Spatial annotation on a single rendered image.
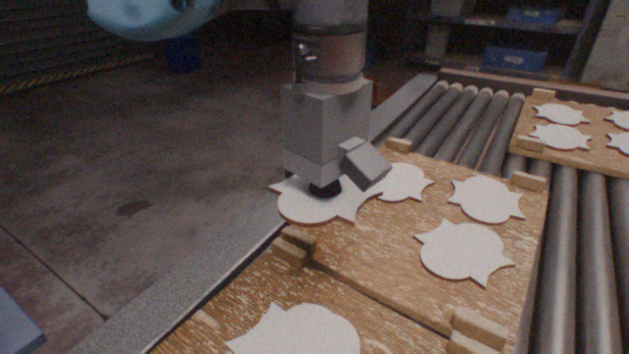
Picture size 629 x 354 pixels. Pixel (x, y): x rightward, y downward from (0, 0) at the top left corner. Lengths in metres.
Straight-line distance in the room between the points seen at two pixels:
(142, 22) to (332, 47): 0.18
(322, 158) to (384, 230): 0.27
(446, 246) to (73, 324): 1.62
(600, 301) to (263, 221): 0.52
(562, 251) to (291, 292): 0.44
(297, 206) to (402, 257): 0.22
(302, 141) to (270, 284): 0.23
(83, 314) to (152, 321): 1.39
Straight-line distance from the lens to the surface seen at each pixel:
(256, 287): 0.54
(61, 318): 1.98
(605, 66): 4.89
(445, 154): 0.92
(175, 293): 0.59
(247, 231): 0.66
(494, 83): 1.44
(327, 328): 0.46
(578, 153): 1.03
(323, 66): 0.36
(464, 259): 0.60
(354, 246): 0.59
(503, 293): 0.59
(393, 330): 0.50
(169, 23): 0.23
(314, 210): 0.43
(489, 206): 0.72
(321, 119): 0.37
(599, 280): 0.70
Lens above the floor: 1.34
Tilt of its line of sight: 32 degrees down
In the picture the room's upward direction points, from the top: straight up
